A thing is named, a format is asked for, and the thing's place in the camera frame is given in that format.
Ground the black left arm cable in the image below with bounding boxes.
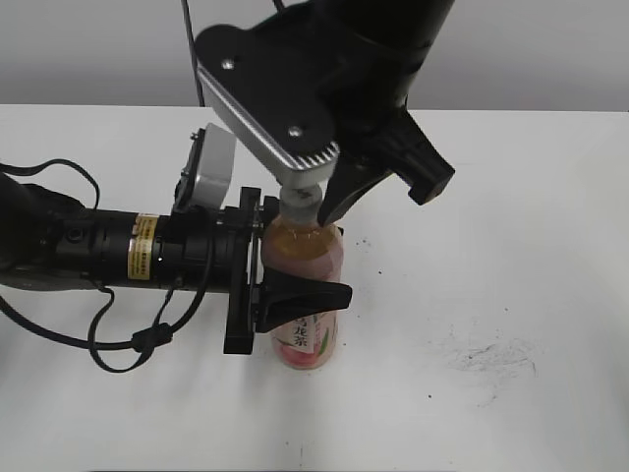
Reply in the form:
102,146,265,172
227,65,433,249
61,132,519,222
0,156,212,374

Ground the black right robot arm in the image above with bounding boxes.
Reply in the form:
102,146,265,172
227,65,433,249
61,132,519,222
255,1,455,226

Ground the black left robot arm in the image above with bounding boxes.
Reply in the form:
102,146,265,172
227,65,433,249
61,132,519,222
1,176,352,355

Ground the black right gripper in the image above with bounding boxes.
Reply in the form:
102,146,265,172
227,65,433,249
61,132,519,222
317,73,455,227

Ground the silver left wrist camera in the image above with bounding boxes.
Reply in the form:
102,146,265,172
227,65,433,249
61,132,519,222
172,123,237,212

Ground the peach oolong tea bottle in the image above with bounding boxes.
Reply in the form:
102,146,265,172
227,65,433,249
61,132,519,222
261,216,344,370

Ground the white bottle cap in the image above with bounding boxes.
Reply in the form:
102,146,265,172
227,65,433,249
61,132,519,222
279,184,323,225

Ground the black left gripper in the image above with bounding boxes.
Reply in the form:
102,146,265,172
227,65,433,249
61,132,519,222
223,187,353,355

